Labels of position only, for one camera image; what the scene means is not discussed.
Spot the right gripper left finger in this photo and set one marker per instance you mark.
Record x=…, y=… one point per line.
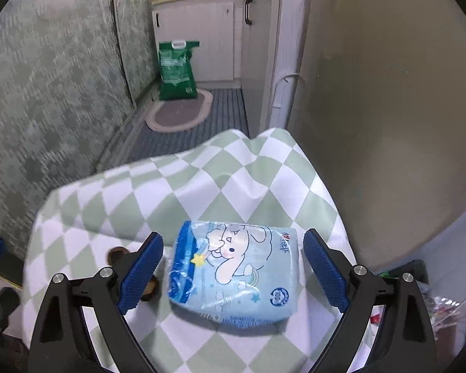
x=61, y=341

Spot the brown walnut shell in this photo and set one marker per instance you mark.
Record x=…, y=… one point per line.
x=134, y=275

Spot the blue tissue pack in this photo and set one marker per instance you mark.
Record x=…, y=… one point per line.
x=237, y=274

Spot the white kitchen cabinet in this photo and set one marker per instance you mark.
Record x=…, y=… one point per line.
x=252, y=45

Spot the clear plastic bag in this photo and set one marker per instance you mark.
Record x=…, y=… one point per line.
x=444, y=313

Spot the green white checkered tablecloth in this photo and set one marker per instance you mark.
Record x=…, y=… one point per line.
x=266, y=180

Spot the beige refrigerator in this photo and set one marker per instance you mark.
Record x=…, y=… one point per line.
x=381, y=114

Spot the oval grey floor mat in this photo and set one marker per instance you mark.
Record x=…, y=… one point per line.
x=173, y=116

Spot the blue striped floor carpet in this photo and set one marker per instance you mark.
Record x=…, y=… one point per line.
x=134, y=140

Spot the green rice bag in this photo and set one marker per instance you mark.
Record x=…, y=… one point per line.
x=177, y=78

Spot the frosted glass sliding door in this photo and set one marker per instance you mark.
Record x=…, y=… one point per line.
x=71, y=72

